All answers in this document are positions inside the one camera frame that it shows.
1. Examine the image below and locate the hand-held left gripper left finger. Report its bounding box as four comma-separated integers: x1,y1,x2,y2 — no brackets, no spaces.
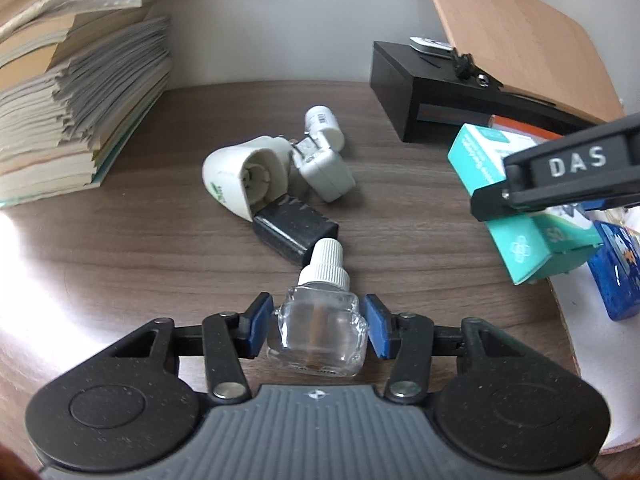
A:
107,292,275,406

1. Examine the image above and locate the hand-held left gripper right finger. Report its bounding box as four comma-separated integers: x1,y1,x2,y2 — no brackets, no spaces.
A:
365,294,526,405

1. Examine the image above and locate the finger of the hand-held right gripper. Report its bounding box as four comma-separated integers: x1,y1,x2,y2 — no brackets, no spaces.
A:
470,182,640,222

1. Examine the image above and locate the teal bandage box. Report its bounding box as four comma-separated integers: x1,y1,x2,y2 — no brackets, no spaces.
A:
446,123,606,286

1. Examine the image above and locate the clear bottle with white cap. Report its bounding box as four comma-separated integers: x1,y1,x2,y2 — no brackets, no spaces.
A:
266,239,371,378

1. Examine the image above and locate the black power adapter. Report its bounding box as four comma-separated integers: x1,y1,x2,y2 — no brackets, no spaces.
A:
252,199,340,267

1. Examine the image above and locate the blue cotton swab box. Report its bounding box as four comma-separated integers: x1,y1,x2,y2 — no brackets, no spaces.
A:
587,220,640,322

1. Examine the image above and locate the white heater with leaf print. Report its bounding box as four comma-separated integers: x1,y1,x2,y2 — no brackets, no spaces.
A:
202,135,296,223

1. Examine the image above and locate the white charger adapter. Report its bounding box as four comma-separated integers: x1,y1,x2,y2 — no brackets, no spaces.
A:
290,136,357,204

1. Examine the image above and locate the white pill bottle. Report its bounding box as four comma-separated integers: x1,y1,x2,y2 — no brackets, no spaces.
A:
304,106,346,152

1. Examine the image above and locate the wooden board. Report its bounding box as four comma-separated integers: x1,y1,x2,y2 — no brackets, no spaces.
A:
416,0,626,123

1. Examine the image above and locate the black monitor stand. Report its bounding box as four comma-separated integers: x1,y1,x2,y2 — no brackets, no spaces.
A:
370,41,608,145

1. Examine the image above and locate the small white device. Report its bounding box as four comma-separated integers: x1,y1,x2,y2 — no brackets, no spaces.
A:
409,36,453,57

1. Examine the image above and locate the stack of books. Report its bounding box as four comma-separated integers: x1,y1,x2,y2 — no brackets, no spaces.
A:
0,0,173,206

